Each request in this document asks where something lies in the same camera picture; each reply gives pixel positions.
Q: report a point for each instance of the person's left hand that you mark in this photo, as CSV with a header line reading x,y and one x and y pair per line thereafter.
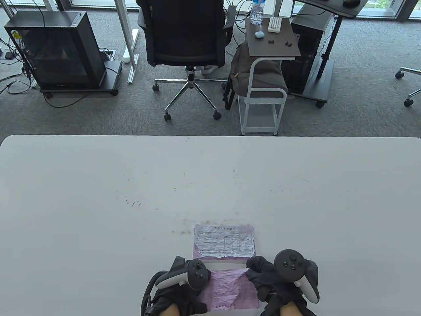
x,y
184,298

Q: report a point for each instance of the person's right hand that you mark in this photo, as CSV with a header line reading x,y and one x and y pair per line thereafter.
x,y
266,279

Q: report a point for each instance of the pink paper invoice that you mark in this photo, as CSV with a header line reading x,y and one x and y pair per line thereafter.
x,y
227,259
230,289

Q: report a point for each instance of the white paper invoice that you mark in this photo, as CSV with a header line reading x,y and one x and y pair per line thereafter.
x,y
225,240

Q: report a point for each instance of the person's right forearm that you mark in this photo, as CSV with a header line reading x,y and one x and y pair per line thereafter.
x,y
289,311

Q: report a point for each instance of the person's left forearm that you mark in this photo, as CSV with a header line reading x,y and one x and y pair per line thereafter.
x,y
171,311

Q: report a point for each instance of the grey backpack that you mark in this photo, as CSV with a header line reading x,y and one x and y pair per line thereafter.
x,y
240,65

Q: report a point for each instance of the white side table brown top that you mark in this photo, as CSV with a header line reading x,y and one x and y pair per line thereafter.
x,y
260,46

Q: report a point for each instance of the black rolling platform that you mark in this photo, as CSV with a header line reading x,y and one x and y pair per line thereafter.
x,y
113,74

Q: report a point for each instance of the light blue earbuds case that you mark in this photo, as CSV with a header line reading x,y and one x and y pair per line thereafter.
x,y
260,34

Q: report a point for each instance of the black floor socket box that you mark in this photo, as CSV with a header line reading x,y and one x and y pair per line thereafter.
x,y
108,54

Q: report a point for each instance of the silver chair base with casters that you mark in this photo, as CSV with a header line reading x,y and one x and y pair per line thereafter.
x,y
411,69

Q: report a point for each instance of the white slotted box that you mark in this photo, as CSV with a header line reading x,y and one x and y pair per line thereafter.
x,y
274,24

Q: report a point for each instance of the black office chair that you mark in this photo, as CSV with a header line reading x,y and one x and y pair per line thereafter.
x,y
185,33

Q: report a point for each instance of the clear plastic water bottle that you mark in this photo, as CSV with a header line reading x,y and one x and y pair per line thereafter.
x,y
257,13

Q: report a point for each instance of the white desk leg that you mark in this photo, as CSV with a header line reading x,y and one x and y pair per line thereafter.
x,y
126,26

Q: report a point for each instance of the black glass computer tower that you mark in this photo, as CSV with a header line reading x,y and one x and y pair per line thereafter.
x,y
59,49

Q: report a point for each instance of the black standing desk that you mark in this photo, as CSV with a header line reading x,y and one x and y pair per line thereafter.
x,y
329,6

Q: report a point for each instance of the black computer mouse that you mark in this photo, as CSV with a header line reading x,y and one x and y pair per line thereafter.
x,y
351,2

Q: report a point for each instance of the black power adapter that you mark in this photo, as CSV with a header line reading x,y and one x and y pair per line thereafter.
x,y
8,55

